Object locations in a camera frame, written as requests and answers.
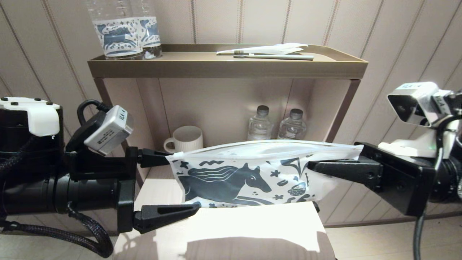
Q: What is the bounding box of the brass coloured tray shelf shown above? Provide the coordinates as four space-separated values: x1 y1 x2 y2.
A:
88 44 369 80

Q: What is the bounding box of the grey-green toothbrush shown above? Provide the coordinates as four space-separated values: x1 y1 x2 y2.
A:
234 51 314 61

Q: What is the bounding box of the white ribbed ceramic mug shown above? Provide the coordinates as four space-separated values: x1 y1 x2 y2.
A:
164 126 204 154

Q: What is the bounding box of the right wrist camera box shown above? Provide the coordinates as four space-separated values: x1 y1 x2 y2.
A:
378 82 462 158

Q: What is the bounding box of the beige open shelf cabinet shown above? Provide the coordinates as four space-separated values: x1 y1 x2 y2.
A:
94 78 361 188

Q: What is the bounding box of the small clear water bottle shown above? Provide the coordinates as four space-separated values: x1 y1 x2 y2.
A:
247 105 274 141
278 109 307 140

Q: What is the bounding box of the right camera black cable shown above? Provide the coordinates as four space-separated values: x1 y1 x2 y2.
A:
413 116 462 260

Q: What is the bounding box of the white paper wrapper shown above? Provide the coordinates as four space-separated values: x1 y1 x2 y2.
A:
217 43 308 56

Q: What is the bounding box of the large bottle horse print label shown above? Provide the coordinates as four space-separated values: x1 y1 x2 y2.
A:
87 0 144 60
129 0 163 59

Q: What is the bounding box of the white horse-print zip pouch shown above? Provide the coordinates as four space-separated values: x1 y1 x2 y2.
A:
166 140 364 209

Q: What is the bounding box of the left arm braided black cable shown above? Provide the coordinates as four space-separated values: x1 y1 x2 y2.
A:
0 135 114 259

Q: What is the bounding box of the left camera short black cable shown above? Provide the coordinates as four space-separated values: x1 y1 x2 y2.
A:
77 100 110 125

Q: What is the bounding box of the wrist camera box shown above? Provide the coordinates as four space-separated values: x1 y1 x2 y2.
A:
66 105 133 156
378 82 462 158

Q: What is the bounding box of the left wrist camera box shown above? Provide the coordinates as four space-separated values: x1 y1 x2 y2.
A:
66 105 133 156

